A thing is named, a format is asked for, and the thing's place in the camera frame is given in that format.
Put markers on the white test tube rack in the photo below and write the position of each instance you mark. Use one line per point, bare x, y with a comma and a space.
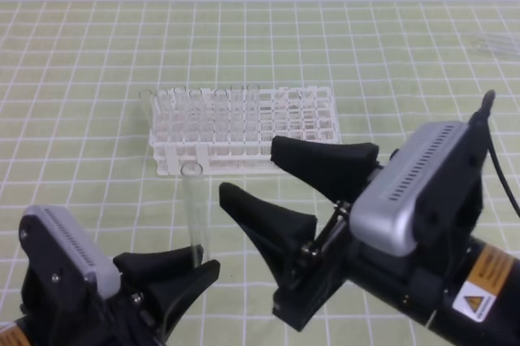
229, 131

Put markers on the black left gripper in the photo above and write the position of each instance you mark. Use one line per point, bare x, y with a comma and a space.
61, 307

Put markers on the clear tube leaning on rack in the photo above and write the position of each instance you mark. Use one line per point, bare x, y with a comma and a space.
147, 103

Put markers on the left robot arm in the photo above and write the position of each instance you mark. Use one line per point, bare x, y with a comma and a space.
8, 331

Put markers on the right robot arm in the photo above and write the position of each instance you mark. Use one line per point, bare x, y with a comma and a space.
489, 295

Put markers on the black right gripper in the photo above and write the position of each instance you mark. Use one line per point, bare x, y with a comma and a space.
422, 285

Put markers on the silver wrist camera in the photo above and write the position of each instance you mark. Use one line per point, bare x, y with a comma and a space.
419, 193
78, 246

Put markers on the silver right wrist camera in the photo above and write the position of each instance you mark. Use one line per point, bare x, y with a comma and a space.
419, 193

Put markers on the clear glass test tube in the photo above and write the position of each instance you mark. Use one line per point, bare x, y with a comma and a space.
195, 188

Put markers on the clear test tubes far right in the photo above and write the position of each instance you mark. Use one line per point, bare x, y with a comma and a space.
495, 44

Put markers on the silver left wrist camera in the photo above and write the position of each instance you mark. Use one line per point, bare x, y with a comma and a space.
78, 246

